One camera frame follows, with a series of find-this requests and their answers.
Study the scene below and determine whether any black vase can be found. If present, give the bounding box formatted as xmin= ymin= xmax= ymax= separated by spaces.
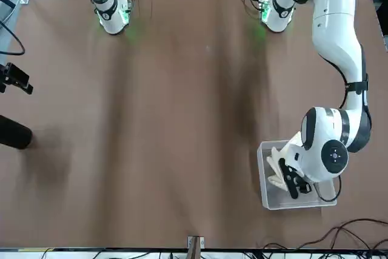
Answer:
xmin=0 ymin=115 xmax=33 ymax=150

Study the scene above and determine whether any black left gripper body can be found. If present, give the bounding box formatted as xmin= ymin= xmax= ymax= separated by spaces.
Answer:
xmin=279 ymin=158 xmax=312 ymax=200

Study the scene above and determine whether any cream-colored tablecloth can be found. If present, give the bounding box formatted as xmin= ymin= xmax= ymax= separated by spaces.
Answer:
xmin=265 ymin=130 xmax=304 ymax=192

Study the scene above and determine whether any clear plastic box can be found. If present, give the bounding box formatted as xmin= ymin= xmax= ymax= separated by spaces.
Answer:
xmin=256 ymin=137 xmax=338 ymax=210

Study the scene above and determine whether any aluminium frame post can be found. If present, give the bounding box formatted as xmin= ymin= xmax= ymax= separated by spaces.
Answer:
xmin=187 ymin=235 xmax=204 ymax=259

